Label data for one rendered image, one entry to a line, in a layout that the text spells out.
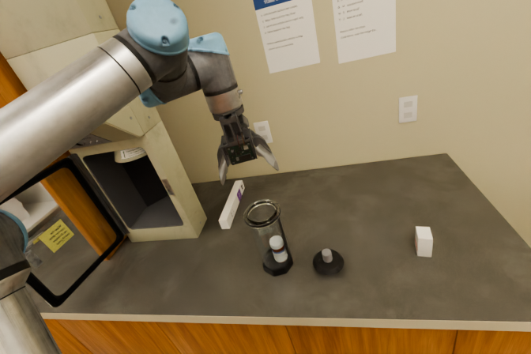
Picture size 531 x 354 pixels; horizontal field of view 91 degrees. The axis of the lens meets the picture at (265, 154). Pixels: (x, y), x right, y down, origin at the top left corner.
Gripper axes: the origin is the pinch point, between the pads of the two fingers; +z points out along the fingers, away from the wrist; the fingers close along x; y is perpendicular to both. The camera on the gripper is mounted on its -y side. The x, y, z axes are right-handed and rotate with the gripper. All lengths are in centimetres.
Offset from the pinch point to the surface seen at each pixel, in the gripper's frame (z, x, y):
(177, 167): 5.4, -28.3, -28.2
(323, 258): 29.8, 13.7, 6.8
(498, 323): 35, 46, 30
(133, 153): -5.3, -39.6, -26.4
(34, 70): -38, -54, -27
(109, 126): -20.2, -33.5, -11.4
